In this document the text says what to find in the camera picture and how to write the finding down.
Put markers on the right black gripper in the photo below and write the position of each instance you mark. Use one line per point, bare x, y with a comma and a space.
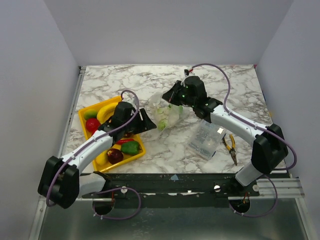
172, 92

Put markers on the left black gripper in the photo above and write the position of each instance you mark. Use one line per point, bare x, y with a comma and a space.
145, 124

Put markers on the clear zip top bag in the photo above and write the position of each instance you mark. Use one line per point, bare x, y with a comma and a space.
161, 109

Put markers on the green striped ball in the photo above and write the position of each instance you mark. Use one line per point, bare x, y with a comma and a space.
162, 124

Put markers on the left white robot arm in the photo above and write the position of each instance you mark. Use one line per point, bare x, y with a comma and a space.
60, 180

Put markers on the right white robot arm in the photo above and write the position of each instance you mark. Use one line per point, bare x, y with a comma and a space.
266, 142

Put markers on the dark red apple rear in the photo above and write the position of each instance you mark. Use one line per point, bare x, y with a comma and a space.
128, 135

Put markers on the dark red apple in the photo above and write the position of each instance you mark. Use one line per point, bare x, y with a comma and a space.
128, 135
114, 156

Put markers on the green bell pepper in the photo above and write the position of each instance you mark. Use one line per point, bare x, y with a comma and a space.
131, 148

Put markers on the red chili pepper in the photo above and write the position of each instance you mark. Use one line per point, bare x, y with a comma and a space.
123, 141

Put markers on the dark red apple front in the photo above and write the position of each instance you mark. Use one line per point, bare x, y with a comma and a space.
114, 156

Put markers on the red tomato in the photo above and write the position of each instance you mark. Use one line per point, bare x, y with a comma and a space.
92, 124

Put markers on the green mango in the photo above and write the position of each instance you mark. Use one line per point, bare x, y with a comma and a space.
90, 114

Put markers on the clear plastic parts box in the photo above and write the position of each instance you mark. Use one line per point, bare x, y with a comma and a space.
206, 138

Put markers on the yellow plastic tray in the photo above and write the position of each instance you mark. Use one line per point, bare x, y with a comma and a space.
127, 158

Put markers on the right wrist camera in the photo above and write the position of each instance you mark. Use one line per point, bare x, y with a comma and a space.
187, 73

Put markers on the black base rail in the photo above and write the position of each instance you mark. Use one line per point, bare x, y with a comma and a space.
195, 190

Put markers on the yellow handled pliers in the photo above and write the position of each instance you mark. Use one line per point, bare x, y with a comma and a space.
231, 149

